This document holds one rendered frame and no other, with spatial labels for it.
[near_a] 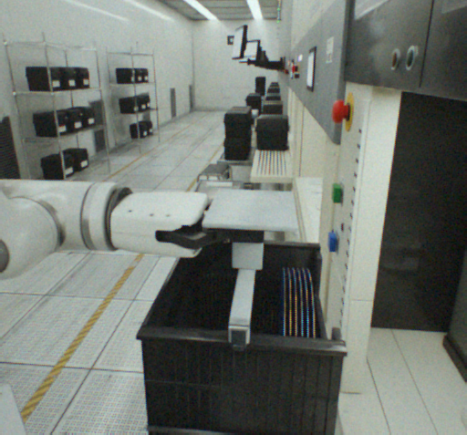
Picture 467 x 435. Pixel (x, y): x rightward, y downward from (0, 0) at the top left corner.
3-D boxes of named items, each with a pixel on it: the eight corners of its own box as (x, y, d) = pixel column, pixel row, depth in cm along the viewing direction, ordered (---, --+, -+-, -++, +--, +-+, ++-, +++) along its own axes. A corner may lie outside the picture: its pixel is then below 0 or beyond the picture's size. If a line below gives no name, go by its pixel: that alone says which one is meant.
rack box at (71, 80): (68, 89, 451) (65, 67, 443) (45, 89, 452) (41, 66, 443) (78, 88, 480) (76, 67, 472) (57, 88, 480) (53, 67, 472)
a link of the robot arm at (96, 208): (116, 232, 53) (137, 233, 52) (86, 263, 44) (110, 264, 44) (109, 173, 50) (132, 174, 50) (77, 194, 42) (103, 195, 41)
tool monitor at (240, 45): (232, 70, 371) (232, 29, 360) (284, 69, 366) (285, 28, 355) (226, 70, 332) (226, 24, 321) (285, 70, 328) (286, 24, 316)
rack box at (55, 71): (51, 91, 419) (47, 66, 410) (26, 91, 420) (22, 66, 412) (65, 90, 447) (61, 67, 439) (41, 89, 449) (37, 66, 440)
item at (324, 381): (191, 348, 67) (186, 174, 57) (309, 357, 65) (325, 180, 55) (146, 497, 44) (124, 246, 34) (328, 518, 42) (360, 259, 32)
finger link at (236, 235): (206, 238, 45) (264, 241, 44) (202, 251, 42) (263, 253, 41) (206, 212, 44) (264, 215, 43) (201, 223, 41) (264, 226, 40)
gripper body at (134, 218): (131, 228, 53) (212, 232, 52) (99, 264, 43) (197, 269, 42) (127, 176, 50) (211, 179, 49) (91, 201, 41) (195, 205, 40)
